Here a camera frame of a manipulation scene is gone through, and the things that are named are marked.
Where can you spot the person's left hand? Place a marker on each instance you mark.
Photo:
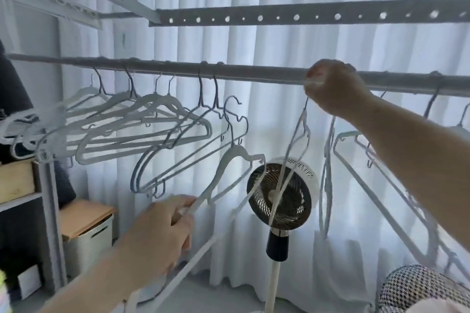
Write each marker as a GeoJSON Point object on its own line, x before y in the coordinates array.
{"type": "Point", "coordinates": [154, 228]}

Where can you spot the person's right hand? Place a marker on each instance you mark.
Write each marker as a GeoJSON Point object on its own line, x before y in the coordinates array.
{"type": "Point", "coordinates": [337, 89]}

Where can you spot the person's left thumb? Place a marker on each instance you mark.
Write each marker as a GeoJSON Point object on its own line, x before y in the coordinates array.
{"type": "Point", "coordinates": [180, 201]}

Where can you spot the person's right thumb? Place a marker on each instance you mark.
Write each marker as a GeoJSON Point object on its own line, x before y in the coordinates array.
{"type": "Point", "coordinates": [315, 98]}

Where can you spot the person's left forearm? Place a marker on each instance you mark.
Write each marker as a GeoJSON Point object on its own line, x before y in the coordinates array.
{"type": "Point", "coordinates": [95, 279]}

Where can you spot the person's right forearm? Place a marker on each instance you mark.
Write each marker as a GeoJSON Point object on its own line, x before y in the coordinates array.
{"type": "Point", "coordinates": [418, 147]}

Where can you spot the white curtain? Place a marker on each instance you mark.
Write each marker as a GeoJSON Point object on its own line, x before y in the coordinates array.
{"type": "Point", "coordinates": [367, 48]}

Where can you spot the perforated grey metal bar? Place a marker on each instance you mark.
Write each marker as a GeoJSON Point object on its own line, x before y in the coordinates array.
{"type": "Point", "coordinates": [315, 15]}

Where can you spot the wooden bin lid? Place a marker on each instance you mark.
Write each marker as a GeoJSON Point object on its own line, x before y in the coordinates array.
{"type": "Point", "coordinates": [82, 215]}

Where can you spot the blue-grey clothes hanger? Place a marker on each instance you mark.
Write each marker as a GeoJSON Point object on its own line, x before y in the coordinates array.
{"type": "Point", "coordinates": [216, 92]}
{"type": "Point", "coordinates": [200, 85]}

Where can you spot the row of white hangers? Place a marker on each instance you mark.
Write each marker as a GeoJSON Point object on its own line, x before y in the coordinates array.
{"type": "Point", "coordinates": [167, 98]}

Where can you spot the white storage bin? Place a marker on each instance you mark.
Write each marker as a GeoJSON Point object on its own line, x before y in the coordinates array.
{"type": "Point", "coordinates": [88, 250]}

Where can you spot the white standing fan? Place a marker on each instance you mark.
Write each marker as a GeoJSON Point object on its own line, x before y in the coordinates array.
{"type": "Point", "coordinates": [274, 246]}

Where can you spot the dark knitted cloth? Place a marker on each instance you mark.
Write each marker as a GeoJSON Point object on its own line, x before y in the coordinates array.
{"type": "Point", "coordinates": [66, 184]}

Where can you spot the grey shelf unit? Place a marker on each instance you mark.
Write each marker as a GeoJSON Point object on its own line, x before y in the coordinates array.
{"type": "Point", "coordinates": [49, 213]}

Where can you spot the light wooden box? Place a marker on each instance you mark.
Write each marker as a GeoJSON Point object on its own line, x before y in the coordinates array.
{"type": "Point", "coordinates": [16, 180]}

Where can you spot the white flat box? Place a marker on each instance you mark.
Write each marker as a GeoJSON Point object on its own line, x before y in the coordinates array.
{"type": "Point", "coordinates": [29, 281]}

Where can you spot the dark hanging garment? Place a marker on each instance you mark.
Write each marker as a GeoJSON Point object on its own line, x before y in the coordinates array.
{"type": "Point", "coordinates": [11, 85]}

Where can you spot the black mesh laundry basket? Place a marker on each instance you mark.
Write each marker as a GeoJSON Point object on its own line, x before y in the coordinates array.
{"type": "Point", "coordinates": [411, 283]}

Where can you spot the pink cloth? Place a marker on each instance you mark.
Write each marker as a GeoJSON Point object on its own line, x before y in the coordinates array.
{"type": "Point", "coordinates": [444, 305]}

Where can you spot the grey clothes rail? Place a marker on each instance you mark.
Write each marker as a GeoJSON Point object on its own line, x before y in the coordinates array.
{"type": "Point", "coordinates": [257, 72]}

